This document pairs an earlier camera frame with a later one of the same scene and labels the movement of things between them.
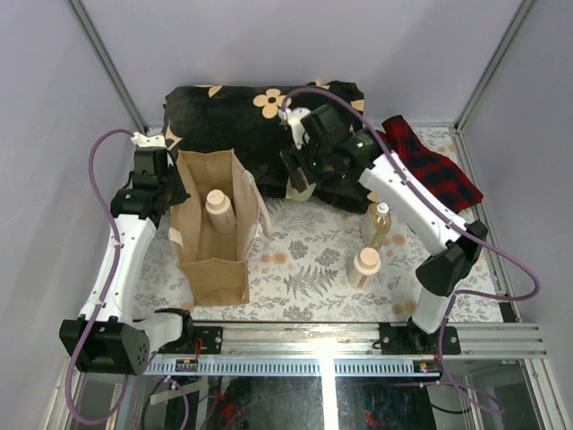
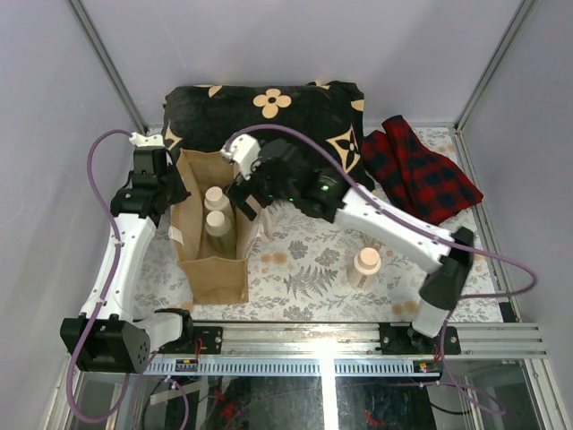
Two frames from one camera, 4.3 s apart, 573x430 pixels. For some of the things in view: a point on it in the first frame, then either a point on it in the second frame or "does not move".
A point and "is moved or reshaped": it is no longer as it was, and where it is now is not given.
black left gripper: (182, 194) does not move
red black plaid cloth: (448, 182) does not move
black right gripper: (295, 159) -> (240, 190)
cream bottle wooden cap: (364, 268) does not move
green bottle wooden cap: (293, 193) is moved or reshaped
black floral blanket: (248, 119) does not move
